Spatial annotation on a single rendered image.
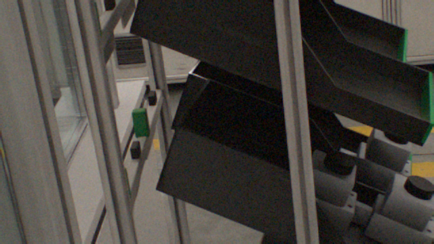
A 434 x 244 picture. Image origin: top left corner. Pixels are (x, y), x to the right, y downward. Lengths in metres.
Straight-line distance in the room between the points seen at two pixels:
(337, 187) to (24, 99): 0.56
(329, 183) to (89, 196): 1.08
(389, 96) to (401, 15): 3.83
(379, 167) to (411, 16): 3.70
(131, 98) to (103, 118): 1.64
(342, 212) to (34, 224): 0.55
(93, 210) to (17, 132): 1.48
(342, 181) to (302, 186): 0.08
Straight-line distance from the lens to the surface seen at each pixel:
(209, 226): 3.40
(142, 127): 0.92
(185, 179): 0.80
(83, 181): 1.92
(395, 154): 0.97
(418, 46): 4.71
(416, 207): 0.85
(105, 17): 0.80
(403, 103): 0.82
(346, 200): 0.83
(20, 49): 0.30
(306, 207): 0.77
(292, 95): 0.72
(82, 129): 2.15
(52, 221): 0.32
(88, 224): 1.73
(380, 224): 0.86
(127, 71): 4.86
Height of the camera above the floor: 1.67
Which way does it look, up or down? 22 degrees down
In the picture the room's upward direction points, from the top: 7 degrees counter-clockwise
